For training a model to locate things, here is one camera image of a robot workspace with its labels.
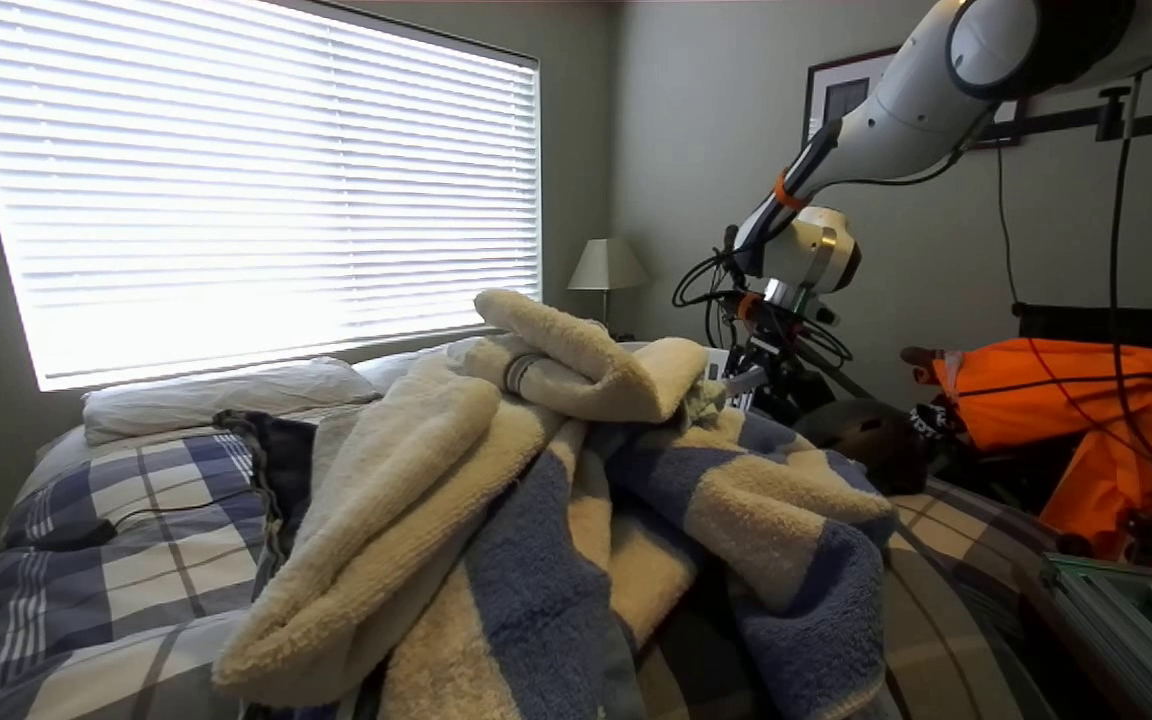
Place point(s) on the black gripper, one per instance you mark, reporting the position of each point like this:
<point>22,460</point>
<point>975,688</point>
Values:
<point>782,363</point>

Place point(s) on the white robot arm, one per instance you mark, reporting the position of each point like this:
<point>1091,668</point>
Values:
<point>996,48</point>

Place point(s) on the black bicycle helmet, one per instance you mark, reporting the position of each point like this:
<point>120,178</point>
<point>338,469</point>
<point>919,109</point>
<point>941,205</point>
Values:
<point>878,439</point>

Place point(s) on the white table lamp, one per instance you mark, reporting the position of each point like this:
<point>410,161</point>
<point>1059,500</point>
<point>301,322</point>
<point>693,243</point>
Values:
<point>604,270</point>

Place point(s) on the blue cream striped towel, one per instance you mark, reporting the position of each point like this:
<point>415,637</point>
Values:
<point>500,533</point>

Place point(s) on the orange bag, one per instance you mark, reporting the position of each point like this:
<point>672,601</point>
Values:
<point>1024,391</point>

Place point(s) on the black garment under towel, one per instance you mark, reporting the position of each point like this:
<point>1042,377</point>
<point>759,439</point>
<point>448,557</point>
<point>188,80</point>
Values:
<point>282,469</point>

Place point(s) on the upper white pillow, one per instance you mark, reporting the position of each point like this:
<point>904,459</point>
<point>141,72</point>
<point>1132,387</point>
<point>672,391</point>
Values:
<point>168,406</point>

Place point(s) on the white window blinds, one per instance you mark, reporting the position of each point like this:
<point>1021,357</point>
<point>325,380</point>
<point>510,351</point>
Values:
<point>217,181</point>

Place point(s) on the blue plaid bed cover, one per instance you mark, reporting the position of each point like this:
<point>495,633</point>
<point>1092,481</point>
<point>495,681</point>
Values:
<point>127,574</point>

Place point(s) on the framed wall picture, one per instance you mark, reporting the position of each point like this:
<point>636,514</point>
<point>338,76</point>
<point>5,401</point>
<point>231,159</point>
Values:
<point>840,87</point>

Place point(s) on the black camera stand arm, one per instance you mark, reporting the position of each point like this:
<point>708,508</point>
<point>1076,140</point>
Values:
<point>1107,123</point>

